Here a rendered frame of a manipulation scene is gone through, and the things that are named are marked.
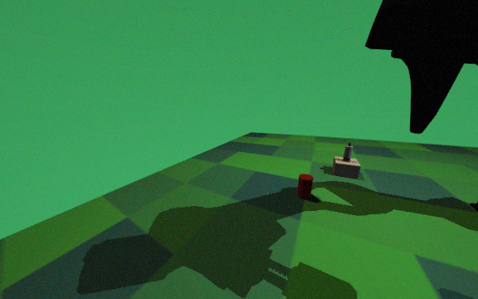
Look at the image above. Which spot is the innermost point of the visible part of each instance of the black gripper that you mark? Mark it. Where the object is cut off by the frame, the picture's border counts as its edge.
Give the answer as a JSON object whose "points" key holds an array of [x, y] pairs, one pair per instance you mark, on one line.
{"points": [[433, 38]]}

